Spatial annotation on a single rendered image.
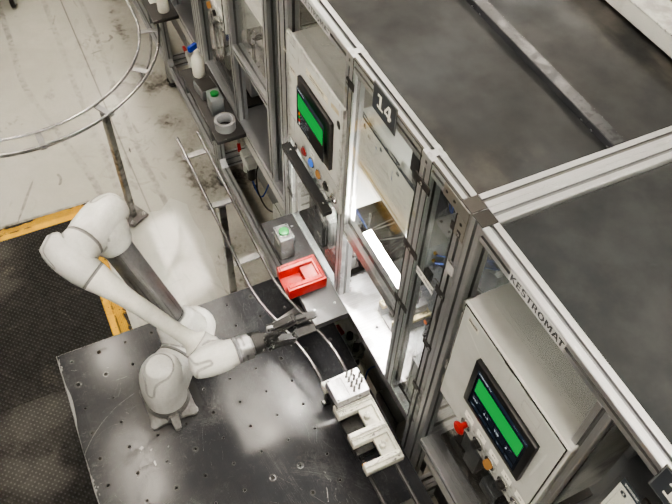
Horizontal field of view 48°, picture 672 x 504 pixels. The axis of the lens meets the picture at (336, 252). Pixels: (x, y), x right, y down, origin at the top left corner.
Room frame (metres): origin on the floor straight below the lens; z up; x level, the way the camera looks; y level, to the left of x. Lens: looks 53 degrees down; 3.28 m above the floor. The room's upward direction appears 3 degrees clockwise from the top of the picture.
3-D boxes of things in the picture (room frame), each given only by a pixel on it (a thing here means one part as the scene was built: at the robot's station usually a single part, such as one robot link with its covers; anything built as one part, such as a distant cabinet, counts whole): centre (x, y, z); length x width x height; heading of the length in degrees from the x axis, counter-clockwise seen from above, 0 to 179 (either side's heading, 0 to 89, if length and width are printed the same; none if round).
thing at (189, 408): (1.22, 0.59, 0.71); 0.22 x 0.18 x 0.06; 28
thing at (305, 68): (1.86, -0.01, 1.60); 0.42 x 0.29 x 0.46; 28
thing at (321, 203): (1.79, 0.11, 1.37); 0.36 x 0.04 x 0.04; 28
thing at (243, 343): (1.23, 0.29, 1.12); 0.09 x 0.06 x 0.09; 28
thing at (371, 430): (1.12, -0.12, 0.84); 0.36 x 0.14 x 0.10; 28
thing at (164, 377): (1.25, 0.60, 0.85); 0.18 x 0.16 x 0.22; 160
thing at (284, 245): (1.81, 0.20, 0.97); 0.08 x 0.08 x 0.12; 28
